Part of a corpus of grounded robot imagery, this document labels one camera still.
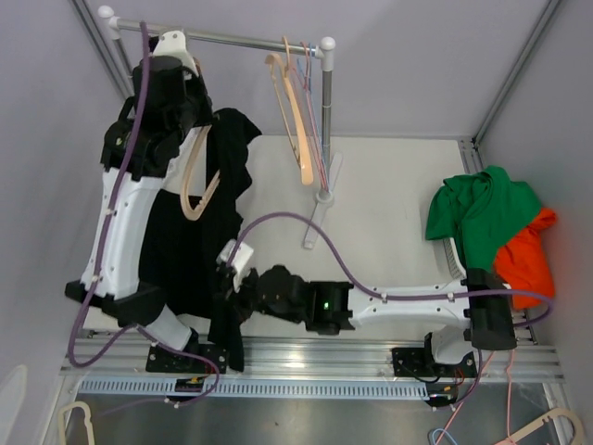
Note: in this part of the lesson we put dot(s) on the black t shirt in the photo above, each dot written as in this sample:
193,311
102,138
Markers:
180,256

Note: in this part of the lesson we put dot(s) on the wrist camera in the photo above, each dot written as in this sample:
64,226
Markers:
236,256
173,44

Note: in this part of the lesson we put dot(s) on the metal clothes rack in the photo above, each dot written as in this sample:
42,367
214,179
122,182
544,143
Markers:
324,52

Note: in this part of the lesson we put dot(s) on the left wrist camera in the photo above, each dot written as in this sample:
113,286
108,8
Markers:
173,44

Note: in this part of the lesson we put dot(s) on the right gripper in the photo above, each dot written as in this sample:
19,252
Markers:
236,299

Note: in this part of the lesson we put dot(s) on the beige hanger with black shirt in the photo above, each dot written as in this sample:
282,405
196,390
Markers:
197,189

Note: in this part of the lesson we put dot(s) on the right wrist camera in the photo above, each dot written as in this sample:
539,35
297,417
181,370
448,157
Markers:
236,256

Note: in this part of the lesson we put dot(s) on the orange t shirt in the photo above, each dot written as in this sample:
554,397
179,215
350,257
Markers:
522,262

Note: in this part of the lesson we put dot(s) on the pink wire hanger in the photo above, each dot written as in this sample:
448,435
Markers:
304,75

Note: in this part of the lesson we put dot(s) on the blue hanger on floor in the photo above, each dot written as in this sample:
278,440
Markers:
437,434

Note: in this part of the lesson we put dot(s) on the slotted cable duct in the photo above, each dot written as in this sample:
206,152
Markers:
262,388

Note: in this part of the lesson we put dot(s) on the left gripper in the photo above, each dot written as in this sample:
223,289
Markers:
196,84

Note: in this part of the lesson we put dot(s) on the white plastic basket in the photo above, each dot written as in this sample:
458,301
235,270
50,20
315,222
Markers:
455,267

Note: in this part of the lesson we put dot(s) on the blue wire hanger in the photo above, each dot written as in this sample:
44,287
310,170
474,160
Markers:
326,189

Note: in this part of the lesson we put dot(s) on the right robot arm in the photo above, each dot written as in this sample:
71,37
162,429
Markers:
473,312

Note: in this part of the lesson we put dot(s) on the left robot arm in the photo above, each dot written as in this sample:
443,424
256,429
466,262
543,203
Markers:
159,146

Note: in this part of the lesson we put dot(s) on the bright green t shirt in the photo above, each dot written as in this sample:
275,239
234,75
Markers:
481,212

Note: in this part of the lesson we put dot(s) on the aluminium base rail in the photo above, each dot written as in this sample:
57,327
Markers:
326,358

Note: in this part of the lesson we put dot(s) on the beige hanger with green shirt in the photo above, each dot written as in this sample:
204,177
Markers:
280,69

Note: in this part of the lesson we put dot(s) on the beige hanger on floor right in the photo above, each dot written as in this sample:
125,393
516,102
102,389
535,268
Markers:
550,417

